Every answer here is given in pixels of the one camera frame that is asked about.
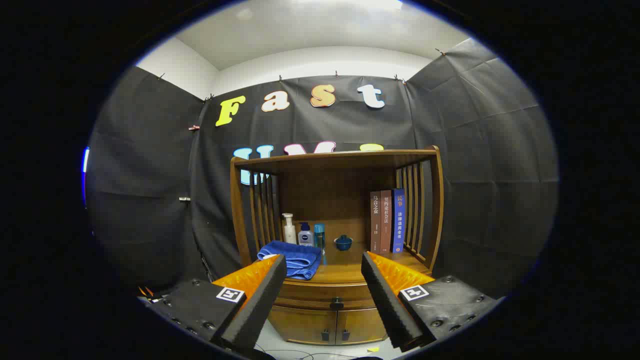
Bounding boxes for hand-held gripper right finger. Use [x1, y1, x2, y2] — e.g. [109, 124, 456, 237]
[361, 251, 502, 353]

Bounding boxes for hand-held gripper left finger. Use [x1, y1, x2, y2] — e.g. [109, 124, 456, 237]
[145, 254, 288, 353]

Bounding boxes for wooden drawer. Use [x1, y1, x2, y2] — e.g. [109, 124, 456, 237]
[272, 279, 386, 312]

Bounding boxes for wooden cabinet door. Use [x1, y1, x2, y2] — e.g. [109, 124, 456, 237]
[336, 307, 389, 346]
[267, 306, 337, 346]

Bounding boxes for wooden countertop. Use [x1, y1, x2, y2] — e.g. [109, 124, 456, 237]
[248, 235, 433, 287]

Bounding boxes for wooden cabinet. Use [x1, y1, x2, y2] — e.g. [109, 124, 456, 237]
[230, 146, 445, 347]

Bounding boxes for blue folded towel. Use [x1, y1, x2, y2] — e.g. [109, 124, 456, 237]
[257, 240, 322, 281]

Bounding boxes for white pump bottle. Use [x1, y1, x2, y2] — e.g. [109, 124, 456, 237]
[281, 213, 297, 245]

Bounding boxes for reddish brown book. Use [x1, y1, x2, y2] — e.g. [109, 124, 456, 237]
[380, 190, 393, 254]

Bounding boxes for blue book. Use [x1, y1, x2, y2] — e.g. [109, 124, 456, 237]
[391, 188, 406, 254]

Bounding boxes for dark brown book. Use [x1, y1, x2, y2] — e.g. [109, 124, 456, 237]
[370, 191, 382, 252]

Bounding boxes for slim teal bottle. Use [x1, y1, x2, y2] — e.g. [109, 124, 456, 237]
[314, 223, 328, 266]

